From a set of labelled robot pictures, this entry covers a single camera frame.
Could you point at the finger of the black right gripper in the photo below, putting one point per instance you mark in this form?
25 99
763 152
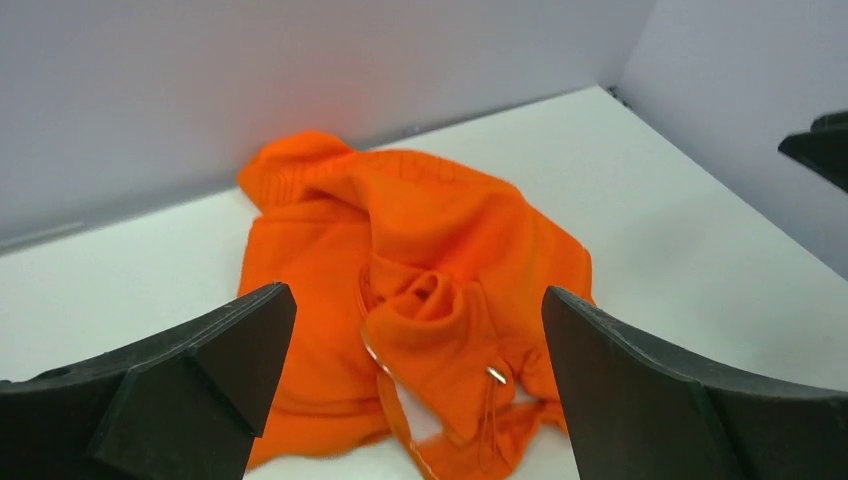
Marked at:
822 149

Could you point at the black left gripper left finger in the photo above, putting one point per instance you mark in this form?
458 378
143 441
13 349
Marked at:
185 403

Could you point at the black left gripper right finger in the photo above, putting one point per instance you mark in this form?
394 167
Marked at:
640 407

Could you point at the orange zip-up jacket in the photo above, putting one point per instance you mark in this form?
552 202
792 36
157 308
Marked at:
418 284

